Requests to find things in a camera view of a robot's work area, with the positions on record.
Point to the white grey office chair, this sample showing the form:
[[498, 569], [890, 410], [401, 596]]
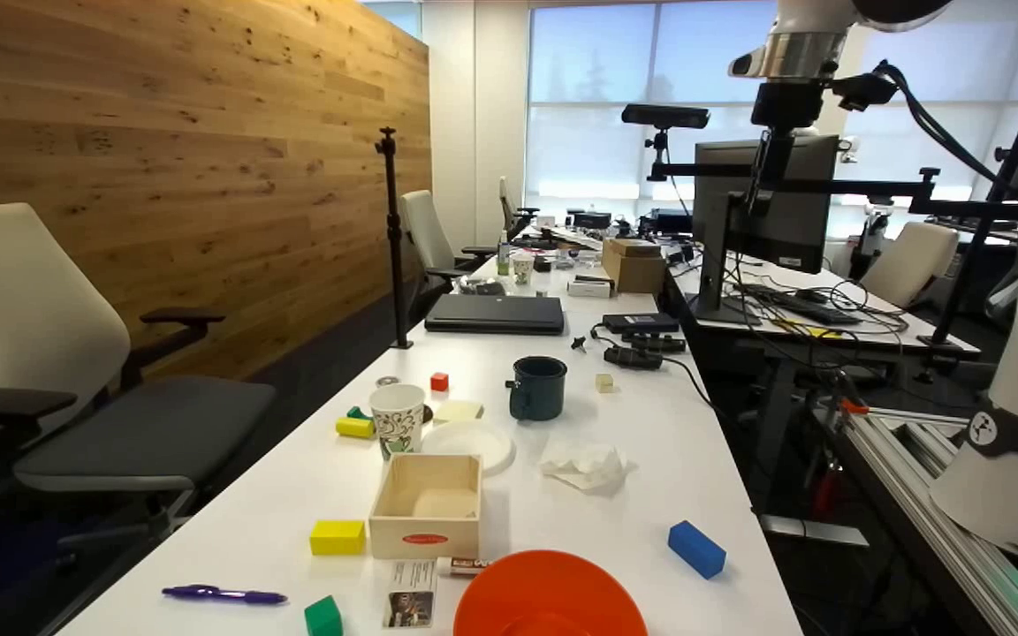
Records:
[[25, 319]]

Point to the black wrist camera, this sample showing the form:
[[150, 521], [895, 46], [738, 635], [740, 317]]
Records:
[[865, 90]]

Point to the dark green mug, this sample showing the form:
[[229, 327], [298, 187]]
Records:
[[540, 391]]

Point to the purple marker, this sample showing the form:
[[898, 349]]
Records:
[[224, 596]]

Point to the crumpled white tissue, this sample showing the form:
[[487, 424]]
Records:
[[586, 471]]

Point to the slanted black tripod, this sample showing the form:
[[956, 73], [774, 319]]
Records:
[[1004, 178]]

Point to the green cube block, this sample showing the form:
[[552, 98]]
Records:
[[323, 620]]

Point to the printed paper cup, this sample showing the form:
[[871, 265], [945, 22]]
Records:
[[399, 424]]

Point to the green round object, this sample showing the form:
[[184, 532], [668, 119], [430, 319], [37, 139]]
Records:
[[354, 410]]

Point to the yellow flat block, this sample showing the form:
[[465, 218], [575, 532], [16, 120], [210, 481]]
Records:
[[354, 428]]

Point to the orange plastic bowl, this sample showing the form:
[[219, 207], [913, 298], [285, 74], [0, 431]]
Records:
[[551, 601]]

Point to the black horizontal mount bar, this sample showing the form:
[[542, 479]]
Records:
[[865, 186]]

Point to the small white red-topped cup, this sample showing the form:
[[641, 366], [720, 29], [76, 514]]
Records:
[[439, 382]]

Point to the thin black tripod pole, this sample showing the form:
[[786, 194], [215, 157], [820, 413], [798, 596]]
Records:
[[399, 250]]

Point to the white mesh office chair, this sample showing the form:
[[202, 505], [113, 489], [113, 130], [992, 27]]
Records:
[[426, 233]]

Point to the black stereo camera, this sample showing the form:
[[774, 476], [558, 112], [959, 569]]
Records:
[[666, 115]]

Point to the light wooden box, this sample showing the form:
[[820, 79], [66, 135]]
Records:
[[426, 534]]

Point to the yellow rectangular block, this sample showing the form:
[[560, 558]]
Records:
[[337, 539]]

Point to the dark computer monitor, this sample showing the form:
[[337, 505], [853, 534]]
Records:
[[804, 224]]

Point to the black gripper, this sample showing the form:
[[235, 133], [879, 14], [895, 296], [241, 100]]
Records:
[[790, 108]]

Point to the white round plate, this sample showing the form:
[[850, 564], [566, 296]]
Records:
[[472, 445]]

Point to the blue rectangular block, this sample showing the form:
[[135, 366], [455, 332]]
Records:
[[699, 550]]

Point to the black closed laptop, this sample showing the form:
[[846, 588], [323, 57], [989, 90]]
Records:
[[498, 311]]

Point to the cardboard box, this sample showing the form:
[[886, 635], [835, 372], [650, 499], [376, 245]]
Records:
[[633, 265]]

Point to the clear post-it dispenser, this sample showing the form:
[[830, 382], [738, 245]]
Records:
[[413, 601]]

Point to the white chair with dark frame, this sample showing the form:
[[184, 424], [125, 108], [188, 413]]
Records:
[[910, 265]]

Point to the aluminium frame rail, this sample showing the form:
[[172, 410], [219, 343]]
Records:
[[945, 516]]

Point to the pale yellow sticky notes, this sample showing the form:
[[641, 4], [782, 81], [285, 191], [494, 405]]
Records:
[[460, 410]]

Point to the black keyboard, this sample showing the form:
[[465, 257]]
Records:
[[804, 305]]

